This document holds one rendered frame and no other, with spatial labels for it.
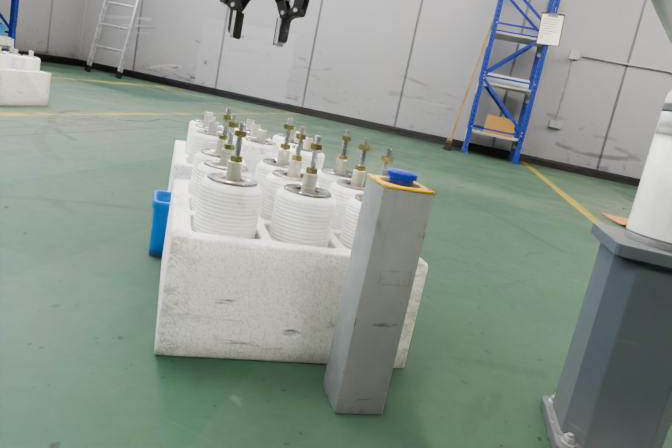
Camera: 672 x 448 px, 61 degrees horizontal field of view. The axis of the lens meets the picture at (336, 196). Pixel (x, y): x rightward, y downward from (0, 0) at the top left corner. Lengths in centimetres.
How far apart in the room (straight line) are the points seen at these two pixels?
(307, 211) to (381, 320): 20
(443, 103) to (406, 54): 74
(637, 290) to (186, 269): 59
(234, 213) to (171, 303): 15
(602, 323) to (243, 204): 51
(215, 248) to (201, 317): 10
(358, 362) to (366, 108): 649
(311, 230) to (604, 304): 41
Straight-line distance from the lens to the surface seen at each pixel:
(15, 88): 339
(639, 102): 736
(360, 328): 76
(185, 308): 85
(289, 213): 86
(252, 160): 139
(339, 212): 101
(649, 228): 84
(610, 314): 84
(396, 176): 73
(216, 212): 84
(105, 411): 76
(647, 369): 86
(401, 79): 715
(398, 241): 73
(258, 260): 83
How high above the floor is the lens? 42
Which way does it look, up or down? 11 degrees down
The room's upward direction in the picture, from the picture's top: 12 degrees clockwise
